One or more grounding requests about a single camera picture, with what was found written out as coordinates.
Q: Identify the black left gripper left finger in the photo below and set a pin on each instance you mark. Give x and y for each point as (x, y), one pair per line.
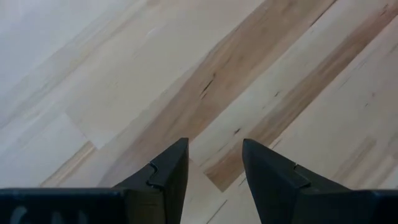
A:
(161, 193)

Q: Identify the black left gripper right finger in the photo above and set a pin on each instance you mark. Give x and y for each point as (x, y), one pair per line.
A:
(280, 193)

